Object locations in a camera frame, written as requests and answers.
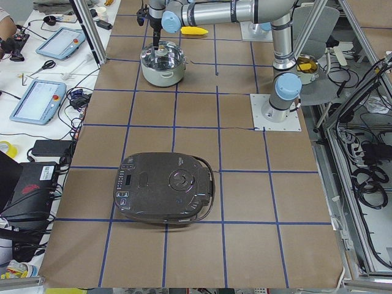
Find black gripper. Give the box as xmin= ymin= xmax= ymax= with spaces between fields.
xmin=149 ymin=15 xmax=161 ymax=49

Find blue teach pendant far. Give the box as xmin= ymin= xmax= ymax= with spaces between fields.
xmin=36 ymin=27 xmax=86 ymax=60

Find person forearm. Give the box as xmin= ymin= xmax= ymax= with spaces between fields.
xmin=0 ymin=7 xmax=17 ymax=40

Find blue teach pendant near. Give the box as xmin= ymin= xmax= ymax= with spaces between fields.
xmin=9 ymin=79 xmax=67 ymax=125

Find white paper cup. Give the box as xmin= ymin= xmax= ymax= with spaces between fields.
xmin=96 ymin=7 xmax=108 ymax=21

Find yellow corn cob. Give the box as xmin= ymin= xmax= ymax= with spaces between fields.
xmin=180 ymin=26 xmax=209 ymax=36

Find blue teach pendant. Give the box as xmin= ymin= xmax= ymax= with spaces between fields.
xmin=36 ymin=27 xmax=86 ymax=60
xmin=9 ymin=79 xmax=67 ymax=125

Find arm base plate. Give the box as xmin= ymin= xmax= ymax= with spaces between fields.
xmin=250 ymin=94 xmax=301 ymax=132
xmin=240 ymin=21 xmax=273 ymax=42

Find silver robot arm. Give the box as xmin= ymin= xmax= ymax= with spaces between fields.
xmin=143 ymin=0 xmax=302 ymax=123

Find black power adapter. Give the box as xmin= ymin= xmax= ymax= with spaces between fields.
xmin=31 ymin=140 xmax=71 ymax=157

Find glass pot lid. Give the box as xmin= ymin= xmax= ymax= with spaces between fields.
xmin=140 ymin=40 xmax=186 ymax=71

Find grey chair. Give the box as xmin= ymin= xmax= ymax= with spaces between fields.
xmin=292 ymin=6 xmax=339 ymax=59

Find black scissors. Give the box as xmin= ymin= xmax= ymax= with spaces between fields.
xmin=32 ymin=59 xmax=56 ymax=75

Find dark brown rice cooker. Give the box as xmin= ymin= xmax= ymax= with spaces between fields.
xmin=113 ymin=152 xmax=215 ymax=225

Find steel bowl with corn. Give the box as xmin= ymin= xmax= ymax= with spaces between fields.
xmin=296 ymin=55 xmax=319 ymax=85

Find aluminium frame post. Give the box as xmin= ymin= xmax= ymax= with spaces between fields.
xmin=69 ymin=0 xmax=107 ymax=65

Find yellow tape roll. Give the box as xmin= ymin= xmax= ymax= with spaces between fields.
xmin=0 ymin=141 xmax=18 ymax=159

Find black computer box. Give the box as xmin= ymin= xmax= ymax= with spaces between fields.
xmin=1 ymin=161 xmax=59 ymax=222

